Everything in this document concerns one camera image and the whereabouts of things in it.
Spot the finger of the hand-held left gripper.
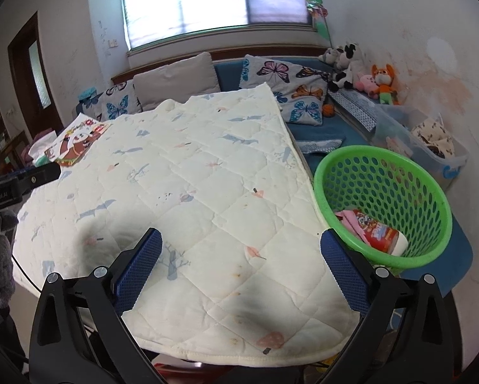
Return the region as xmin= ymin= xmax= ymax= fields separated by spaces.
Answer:
xmin=18 ymin=166 xmax=62 ymax=193

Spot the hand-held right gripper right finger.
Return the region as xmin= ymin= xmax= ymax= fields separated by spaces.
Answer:
xmin=320 ymin=228 xmax=454 ymax=384

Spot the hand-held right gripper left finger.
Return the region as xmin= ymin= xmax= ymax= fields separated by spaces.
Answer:
xmin=29 ymin=227 xmax=172 ymax=384

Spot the pink plastic wrapper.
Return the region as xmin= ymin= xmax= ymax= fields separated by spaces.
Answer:
xmin=334 ymin=209 xmax=370 ymax=244

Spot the red printed paper cup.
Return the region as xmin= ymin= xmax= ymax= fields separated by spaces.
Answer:
xmin=345 ymin=208 xmax=409 ymax=256

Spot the green plastic basket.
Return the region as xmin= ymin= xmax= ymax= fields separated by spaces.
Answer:
xmin=313 ymin=145 xmax=453 ymax=270

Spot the person's left hand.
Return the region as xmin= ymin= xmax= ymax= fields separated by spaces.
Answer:
xmin=0 ymin=210 xmax=18 ymax=310

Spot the tissue pack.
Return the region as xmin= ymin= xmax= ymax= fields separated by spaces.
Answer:
xmin=27 ymin=131 xmax=58 ymax=164

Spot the brown wooden door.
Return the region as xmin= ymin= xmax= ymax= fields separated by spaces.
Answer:
xmin=7 ymin=11 xmax=64 ymax=132

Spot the white quilted blanket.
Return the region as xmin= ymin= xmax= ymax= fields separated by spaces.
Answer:
xmin=12 ymin=82 xmax=362 ymax=369

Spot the butterfly print pillow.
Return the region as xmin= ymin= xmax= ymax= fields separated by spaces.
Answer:
xmin=239 ymin=54 xmax=330 ymax=92
xmin=80 ymin=81 xmax=142 ymax=121
xmin=277 ymin=84 xmax=329 ymax=125

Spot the blue patterned towel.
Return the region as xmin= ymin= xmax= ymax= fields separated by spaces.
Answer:
xmin=295 ymin=138 xmax=345 ymax=155

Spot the clear storage bin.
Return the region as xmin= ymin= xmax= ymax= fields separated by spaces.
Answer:
xmin=373 ymin=105 xmax=470 ymax=193

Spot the cream patterned cloth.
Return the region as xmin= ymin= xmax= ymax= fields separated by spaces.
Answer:
xmin=411 ymin=114 xmax=458 ymax=156

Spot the blue patterned folded blanket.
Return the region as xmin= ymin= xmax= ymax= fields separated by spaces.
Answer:
xmin=329 ymin=88 xmax=380 ymax=131

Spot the beige cushion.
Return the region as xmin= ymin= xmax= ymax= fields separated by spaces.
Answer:
xmin=133 ymin=51 xmax=222 ymax=112

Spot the pink plush toy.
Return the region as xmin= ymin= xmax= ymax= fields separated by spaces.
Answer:
xmin=353 ymin=74 xmax=378 ymax=97

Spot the orange fox plush toy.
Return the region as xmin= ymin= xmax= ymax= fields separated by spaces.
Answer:
xmin=369 ymin=63 xmax=400 ymax=105

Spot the cow plush toy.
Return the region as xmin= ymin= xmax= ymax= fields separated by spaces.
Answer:
xmin=328 ymin=43 xmax=366 ymax=92

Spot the blue sofa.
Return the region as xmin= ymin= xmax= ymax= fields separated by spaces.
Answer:
xmin=75 ymin=58 xmax=474 ymax=292

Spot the grey plush toy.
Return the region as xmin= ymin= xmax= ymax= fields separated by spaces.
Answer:
xmin=318 ymin=47 xmax=344 ymax=65

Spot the window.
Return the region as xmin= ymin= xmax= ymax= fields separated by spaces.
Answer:
xmin=120 ymin=0 xmax=313 ymax=51

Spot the colourful pinwheel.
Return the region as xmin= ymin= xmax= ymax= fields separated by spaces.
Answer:
xmin=304 ymin=0 xmax=334 ymax=46

